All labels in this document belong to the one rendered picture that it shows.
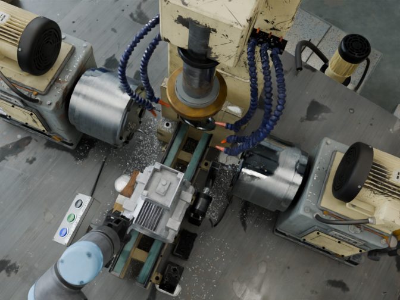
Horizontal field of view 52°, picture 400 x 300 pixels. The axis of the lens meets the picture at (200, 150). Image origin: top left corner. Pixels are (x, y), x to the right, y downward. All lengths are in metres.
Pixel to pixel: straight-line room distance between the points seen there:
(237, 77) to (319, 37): 1.23
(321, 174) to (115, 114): 0.70
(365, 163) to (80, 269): 0.78
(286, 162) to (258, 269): 0.48
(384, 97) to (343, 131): 1.23
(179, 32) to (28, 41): 0.53
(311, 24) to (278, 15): 1.50
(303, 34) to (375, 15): 0.99
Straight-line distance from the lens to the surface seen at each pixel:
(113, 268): 1.50
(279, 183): 1.33
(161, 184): 1.31
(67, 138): 1.66
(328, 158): 1.40
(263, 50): 1.16
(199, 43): 0.94
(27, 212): 1.71
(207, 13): 0.88
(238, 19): 0.87
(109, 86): 1.42
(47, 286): 1.06
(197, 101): 1.16
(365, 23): 3.37
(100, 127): 1.42
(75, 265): 1.00
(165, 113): 1.60
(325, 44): 2.58
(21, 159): 1.78
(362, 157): 1.20
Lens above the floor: 2.38
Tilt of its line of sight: 69 degrees down
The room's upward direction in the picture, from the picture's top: 11 degrees clockwise
